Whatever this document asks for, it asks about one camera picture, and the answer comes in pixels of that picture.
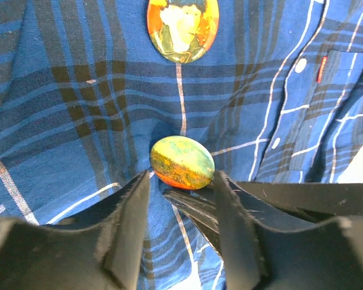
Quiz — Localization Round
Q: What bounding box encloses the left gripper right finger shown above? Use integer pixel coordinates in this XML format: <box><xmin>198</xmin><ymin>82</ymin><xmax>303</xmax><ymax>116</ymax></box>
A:
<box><xmin>214</xmin><ymin>172</ymin><xmax>363</xmax><ymax>289</ymax></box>

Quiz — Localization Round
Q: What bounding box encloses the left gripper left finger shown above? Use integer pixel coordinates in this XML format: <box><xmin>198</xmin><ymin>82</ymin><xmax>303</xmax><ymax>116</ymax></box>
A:
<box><xmin>0</xmin><ymin>171</ymin><xmax>149</xmax><ymax>289</ymax></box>

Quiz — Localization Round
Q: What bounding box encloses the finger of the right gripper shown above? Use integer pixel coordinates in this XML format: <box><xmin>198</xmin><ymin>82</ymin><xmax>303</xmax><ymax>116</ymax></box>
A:
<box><xmin>163</xmin><ymin>188</ymin><xmax>227</xmax><ymax>257</ymax></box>

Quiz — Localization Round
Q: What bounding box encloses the landscape round brooch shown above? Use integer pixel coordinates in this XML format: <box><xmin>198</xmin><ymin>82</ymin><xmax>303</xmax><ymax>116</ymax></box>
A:
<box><xmin>149</xmin><ymin>135</ymin><xmax>215</xmax><ymax>190</ymax></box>

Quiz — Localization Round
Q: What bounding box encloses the blue plaid button shirt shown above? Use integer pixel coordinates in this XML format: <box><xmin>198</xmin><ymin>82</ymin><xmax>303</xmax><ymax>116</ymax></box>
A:
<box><xmin>0</xmin><ymin>1</ymin><xmax>363</xmax><ymax>289</ymax></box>

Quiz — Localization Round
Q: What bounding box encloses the portrait round brooch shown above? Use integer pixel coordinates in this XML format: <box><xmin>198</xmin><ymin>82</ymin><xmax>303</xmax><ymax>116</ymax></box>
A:
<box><xmin>146</xmin><ymin>0</ymin><xmax>220</xmax><ymax>63</ymax></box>

